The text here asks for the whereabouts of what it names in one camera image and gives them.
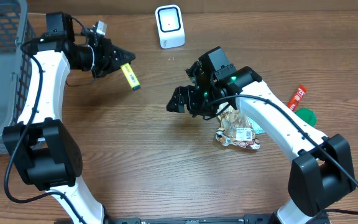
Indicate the white barcode scanner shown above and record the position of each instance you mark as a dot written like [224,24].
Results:
[170,26]

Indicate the green lid jar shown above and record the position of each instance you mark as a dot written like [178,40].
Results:
[307,116]

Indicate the grey plastic mesh basket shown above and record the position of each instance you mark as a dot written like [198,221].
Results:
[15,66]

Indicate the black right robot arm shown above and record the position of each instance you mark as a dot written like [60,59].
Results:
[322,171]

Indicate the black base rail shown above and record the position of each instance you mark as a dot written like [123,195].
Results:
[197,220]

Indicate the teal tissue packet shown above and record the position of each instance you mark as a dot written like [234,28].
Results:
[257,129]

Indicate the silver snack wrapper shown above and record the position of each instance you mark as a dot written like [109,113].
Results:
[238,143]

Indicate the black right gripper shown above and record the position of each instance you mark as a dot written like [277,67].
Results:
[190,99]

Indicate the red snack bar wrapper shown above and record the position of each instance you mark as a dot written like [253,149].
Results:
[297,97]

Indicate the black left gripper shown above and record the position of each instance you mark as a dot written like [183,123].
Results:
[103,57]

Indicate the yellow highlighter marker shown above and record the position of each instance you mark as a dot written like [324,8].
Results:
[130,76]

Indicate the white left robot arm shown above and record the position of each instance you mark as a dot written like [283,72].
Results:
[40,146]

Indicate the beige paper snack bag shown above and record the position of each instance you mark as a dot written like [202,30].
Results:
[234,126]

